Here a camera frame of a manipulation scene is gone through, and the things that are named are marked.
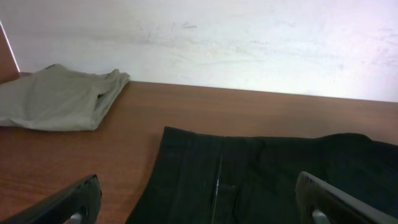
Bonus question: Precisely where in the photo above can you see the black shorts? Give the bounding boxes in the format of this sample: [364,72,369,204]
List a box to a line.
[127,127,397,223]

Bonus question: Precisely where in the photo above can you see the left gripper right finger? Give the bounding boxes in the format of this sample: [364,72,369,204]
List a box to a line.
[295,172,397,224]

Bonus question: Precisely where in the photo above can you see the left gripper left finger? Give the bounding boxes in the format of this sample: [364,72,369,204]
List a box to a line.
[1,174,102,224]

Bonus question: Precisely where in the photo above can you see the folded khaki shorts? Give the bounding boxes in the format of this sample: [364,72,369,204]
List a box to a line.
[1,64,130,131]

